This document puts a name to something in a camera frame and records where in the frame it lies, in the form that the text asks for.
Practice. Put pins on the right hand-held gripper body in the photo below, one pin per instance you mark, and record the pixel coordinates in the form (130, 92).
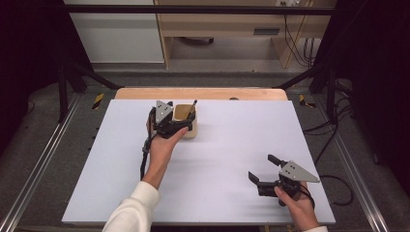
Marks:
(295, 174)

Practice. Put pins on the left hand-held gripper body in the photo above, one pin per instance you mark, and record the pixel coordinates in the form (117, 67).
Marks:
(162, 112)

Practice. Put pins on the cream square ceramic cup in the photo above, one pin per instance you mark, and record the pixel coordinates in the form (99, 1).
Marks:
(181, 111)

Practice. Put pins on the person's right hand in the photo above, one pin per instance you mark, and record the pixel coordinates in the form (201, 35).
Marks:
(301, 209)

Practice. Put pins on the person's left hand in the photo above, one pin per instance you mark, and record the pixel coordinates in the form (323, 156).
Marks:
(161, 150)

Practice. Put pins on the wooden table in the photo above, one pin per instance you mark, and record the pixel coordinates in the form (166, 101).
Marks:
(193, 93)

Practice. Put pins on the yellow clamp right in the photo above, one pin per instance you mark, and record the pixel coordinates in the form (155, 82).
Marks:
(303, 100)

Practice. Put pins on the yellow clamp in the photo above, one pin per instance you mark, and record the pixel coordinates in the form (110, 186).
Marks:
(98, 101)
(303, 100)

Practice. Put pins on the yellow clamp left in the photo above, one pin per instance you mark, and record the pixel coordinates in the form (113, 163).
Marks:
(98, 101)

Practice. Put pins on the white cabinet panel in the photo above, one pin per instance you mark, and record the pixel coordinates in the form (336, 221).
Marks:
(119, 35)

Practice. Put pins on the black metal stand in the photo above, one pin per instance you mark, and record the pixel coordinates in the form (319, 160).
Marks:
(330, 93)
(63, 93)

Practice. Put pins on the wooden office desk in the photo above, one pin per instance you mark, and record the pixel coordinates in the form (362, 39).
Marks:
(225, 24)

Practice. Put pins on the black curtain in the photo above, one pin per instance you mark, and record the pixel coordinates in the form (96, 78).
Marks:
(370, 64)
(29, 64)

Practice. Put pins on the white power strip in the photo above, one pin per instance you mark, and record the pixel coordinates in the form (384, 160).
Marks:
(288, 2)

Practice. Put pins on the aluminium floor rail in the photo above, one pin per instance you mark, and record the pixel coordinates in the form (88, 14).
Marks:
(357, 180)
(35, 167)

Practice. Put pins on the black horizontal frame bar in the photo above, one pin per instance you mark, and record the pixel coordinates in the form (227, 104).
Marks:
(193, 9)

